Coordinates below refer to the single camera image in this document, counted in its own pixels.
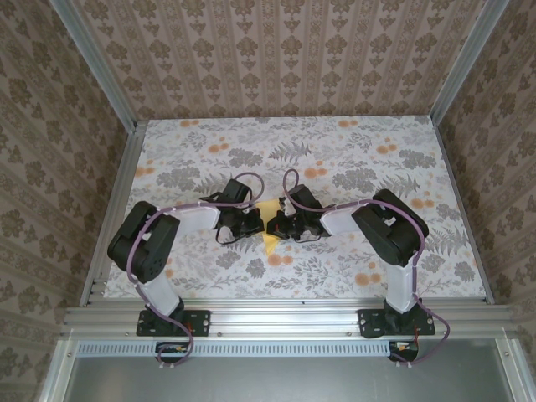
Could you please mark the yellow cloth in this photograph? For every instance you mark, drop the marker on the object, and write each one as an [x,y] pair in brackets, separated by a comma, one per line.
[271,247]

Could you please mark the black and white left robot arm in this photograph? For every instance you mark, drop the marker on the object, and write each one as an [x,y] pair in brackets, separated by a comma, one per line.
[138,251]

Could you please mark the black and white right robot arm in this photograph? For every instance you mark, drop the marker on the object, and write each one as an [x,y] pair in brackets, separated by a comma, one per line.
[393,234]

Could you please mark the grey sheet metal panel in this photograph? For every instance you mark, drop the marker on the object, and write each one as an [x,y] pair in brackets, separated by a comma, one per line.
[285,381]

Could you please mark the floral patterned table cover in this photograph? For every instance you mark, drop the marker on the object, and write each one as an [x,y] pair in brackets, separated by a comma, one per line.
[251,138]

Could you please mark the long aluminium mounting beam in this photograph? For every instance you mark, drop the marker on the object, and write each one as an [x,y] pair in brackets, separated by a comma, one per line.
[285,320]

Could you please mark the small black connector board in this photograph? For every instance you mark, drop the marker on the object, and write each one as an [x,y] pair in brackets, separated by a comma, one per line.
[173,349]
[404,349]

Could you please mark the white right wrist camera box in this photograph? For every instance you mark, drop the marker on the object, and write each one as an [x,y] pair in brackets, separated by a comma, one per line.
[286,206]

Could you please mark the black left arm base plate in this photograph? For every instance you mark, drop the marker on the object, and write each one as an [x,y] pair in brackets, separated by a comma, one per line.
[201,322]

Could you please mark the aluminium side rail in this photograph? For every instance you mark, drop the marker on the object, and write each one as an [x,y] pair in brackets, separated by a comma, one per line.
[465,201]
[121,201]

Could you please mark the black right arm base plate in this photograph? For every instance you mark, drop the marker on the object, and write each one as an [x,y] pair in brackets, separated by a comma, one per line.
[368,322]

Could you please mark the aluminium corner post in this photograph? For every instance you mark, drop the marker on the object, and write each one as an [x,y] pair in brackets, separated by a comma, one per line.
[96,67]
[465,67]

